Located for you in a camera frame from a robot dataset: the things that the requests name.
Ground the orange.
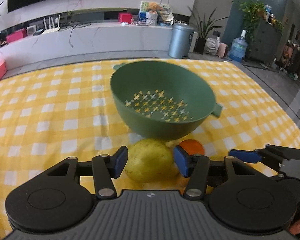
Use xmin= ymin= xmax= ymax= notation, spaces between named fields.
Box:
xmin=179 ymin=139 xmax=205 ymax=155

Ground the yellow-green pear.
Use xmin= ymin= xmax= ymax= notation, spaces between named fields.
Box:
xmin=124 ymin=139 xmax=178 ymax=183

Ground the yellow checkered tablecloth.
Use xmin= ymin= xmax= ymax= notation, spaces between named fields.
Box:
xmin=0 ymin=60 xmax=300 ymax=238

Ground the dark grey drawer cabinet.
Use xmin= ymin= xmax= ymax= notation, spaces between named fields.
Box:
xmin=248 ymin=20 xmax=281 ymax=64

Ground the pink bag on floor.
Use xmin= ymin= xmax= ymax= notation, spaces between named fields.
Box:
xmin=216 ymin=42 xmax=228 ymax=58

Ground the green colander bowl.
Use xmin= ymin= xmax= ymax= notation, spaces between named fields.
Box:
xmin=110 ymin=61 xmax=223 ymax=141

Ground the blue water jug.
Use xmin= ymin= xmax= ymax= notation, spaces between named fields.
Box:
xmin=228 ymin=30 xmax=248 ymax=62

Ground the white plastic bag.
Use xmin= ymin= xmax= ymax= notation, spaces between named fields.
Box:
xmin=204 ymin=37 xmax=220 ymax=55

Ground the potted snake plant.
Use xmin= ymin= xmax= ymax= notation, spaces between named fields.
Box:
xmin=188 ymin=7 xmax=228 ymax=54

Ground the grey metal trash can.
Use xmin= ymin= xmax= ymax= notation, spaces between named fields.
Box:
xmin=168 ymin=23 xmax=194 ymax=59

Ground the trailing green ivy plant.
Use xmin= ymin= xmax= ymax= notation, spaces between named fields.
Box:
xmin=238 ymin=0 xmax=284 ymax=42

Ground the white marble TV console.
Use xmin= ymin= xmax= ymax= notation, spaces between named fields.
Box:
xmin=0 ymin=22 xmax=172 ymax=70

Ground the pink box on console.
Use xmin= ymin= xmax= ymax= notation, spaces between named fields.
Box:
xmin=6 ymin=28 xmax=27 ymax=43

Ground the white wifi router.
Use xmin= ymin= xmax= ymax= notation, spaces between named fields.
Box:
xmin=43 ymin=15 xmax=61 ymax=34

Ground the teddy bear gift bag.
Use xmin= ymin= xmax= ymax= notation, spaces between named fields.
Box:
xmin=138 ymin=1 xmax=174 ymax=26

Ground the red box on console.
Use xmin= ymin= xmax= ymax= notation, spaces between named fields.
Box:
xmin=118 ymin=12 xmax=133 ymax=24

